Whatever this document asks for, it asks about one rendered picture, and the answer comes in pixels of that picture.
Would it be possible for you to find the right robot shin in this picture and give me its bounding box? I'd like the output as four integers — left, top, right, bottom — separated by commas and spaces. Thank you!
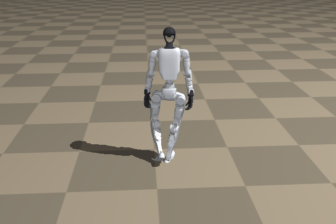
166, 126, 180, 161

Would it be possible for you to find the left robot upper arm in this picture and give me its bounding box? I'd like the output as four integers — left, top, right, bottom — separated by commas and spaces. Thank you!
148, 49, 158, 77

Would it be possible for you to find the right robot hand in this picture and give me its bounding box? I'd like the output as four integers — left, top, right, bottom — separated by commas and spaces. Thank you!
185, 90, 194, 110

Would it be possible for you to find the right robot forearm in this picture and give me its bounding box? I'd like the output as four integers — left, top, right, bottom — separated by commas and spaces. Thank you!
185, 70, 194, 94

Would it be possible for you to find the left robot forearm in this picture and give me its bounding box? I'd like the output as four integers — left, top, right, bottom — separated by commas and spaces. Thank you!
144, 70, 153, 93

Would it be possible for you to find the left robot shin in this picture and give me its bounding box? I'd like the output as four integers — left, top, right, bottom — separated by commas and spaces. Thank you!
150, 121, 162, 154

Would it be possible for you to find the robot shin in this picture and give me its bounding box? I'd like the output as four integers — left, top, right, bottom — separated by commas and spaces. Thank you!
150, 121, 162, 154
166, 126, 180, 161

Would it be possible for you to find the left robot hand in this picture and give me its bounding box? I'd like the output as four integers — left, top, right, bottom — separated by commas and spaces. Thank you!
144, 89, 151, 108

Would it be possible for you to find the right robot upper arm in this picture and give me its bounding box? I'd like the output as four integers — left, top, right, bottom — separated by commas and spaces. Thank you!
180, 49, 191, 77

